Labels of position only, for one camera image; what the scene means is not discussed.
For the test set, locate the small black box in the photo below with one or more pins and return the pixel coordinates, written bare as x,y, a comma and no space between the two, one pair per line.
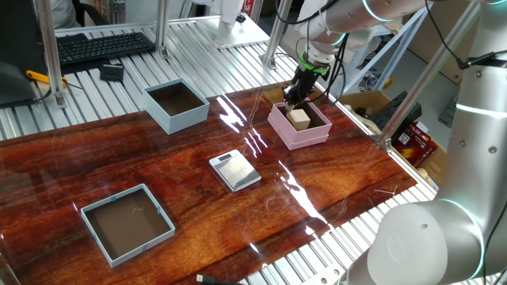
112,73

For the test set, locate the black power strip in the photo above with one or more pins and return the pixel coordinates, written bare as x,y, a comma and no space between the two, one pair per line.
396,112

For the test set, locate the black monitor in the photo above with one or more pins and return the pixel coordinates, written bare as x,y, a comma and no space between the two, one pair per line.
20,43

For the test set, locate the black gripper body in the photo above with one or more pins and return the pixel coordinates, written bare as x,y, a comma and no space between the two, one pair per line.
307,84

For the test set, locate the light wooden cube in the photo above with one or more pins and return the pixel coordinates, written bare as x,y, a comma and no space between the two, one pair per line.
300,120

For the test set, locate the deep light blue box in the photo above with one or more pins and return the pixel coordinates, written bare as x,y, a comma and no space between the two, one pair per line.
176,118

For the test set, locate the white shelf frame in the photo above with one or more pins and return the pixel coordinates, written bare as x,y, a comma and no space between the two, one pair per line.
397,53

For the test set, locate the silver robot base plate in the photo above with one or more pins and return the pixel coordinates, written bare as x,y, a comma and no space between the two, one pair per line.
322,277

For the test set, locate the open cardboard box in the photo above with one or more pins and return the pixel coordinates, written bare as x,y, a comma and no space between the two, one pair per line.
356,99

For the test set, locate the wood grain table mat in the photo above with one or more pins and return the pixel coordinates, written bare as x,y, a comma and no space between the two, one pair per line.
190,237

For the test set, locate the shallow light blue box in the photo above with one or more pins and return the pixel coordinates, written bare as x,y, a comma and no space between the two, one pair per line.
126,225

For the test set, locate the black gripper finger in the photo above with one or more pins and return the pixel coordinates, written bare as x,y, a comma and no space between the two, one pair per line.
288,97
299,103

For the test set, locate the black keyboard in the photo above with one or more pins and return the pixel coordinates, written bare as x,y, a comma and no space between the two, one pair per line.
103,47

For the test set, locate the black office chair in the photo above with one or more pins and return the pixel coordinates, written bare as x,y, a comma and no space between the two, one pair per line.
77,8

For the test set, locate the pink cardboard box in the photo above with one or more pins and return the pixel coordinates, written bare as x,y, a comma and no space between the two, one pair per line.
303,138

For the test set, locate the red printed box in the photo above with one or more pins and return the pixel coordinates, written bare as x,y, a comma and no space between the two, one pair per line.
412,144

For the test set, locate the person in light shirt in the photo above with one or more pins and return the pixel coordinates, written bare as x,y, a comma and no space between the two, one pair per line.
63,12

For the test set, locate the grey ribbed pad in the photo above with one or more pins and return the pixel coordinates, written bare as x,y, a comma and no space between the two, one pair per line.
448,112

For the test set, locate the silver digital scale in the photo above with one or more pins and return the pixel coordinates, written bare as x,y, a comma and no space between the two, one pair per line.
237,174

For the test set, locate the yellow round object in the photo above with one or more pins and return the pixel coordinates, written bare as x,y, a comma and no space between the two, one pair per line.
387,82

